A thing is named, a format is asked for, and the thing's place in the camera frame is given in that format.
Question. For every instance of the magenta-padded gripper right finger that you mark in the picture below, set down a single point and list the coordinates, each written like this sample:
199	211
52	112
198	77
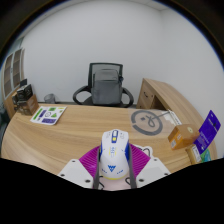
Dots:
148	170

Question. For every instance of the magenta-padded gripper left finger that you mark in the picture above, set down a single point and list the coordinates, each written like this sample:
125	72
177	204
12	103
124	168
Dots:
78	171

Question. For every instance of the white blue yellow computer mouse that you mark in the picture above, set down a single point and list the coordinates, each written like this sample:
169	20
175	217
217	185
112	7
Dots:
114	155

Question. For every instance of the pink pig-shaped mouse pad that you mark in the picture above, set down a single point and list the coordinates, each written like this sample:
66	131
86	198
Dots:
115	185

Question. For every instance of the small orange-brown box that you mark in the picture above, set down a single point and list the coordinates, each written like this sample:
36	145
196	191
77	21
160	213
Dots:
181	136

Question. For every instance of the tan box white label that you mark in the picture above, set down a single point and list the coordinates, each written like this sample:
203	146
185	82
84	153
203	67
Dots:
194	154

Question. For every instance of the teal package card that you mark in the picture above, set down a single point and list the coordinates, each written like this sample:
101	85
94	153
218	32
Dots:
206	156

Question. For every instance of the white sticker sheet green purple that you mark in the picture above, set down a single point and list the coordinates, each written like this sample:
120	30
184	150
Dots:
48	115

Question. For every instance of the purple hanging package card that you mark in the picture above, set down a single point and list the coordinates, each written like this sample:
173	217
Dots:
207	131

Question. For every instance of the wooden side desk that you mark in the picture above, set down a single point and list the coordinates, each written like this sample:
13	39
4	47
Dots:
163	95

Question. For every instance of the grey waste bin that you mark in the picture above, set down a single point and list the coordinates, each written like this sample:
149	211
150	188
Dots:
50	98

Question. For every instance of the black mesh office chair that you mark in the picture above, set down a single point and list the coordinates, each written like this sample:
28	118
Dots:
83	93

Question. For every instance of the brown cardboard box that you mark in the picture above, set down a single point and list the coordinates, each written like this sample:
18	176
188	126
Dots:
30	106

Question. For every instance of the grey backpack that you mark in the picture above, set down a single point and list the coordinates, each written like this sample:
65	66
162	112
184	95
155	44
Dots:
106	88

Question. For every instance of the black ribbed box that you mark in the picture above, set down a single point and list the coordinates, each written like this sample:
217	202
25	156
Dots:
25	91

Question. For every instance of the wooden shelf unit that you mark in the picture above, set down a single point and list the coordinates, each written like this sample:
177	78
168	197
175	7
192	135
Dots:
11	71

